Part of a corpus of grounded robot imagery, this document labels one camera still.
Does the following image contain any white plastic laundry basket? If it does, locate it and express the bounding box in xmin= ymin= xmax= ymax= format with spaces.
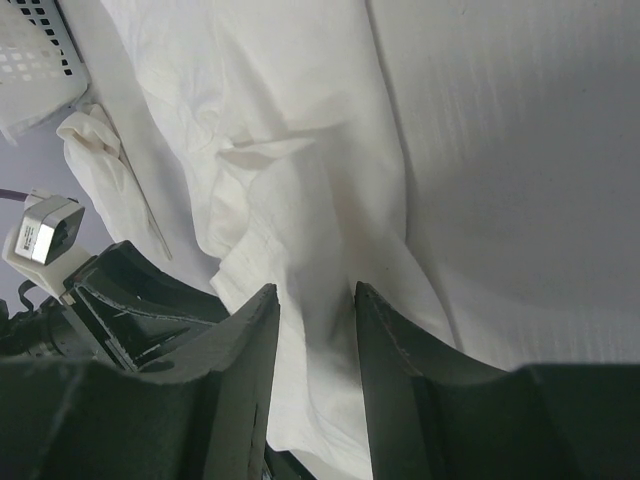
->
xmin=1 ymin=0 xmax=90 ymax=144

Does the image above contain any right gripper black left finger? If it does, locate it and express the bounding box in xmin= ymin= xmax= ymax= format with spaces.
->
xmin=143 ymin=284 xmax=279 ymax=479

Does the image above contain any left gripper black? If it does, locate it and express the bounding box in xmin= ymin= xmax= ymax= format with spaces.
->
xmin=61 ymin=241 xmax=229 ymax=372

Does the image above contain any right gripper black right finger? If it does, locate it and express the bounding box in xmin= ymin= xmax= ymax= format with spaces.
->
xmin=355 ymin=282 xmax=504 ymax=479

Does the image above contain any folded white t shirt stack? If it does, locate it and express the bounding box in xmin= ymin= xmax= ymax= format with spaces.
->
xmin=59 ymin=1 xmax=216 ymax=269

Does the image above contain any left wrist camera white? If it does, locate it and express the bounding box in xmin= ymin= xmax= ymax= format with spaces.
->
xmin=2 ymin=189 xmax=92 ymax=300

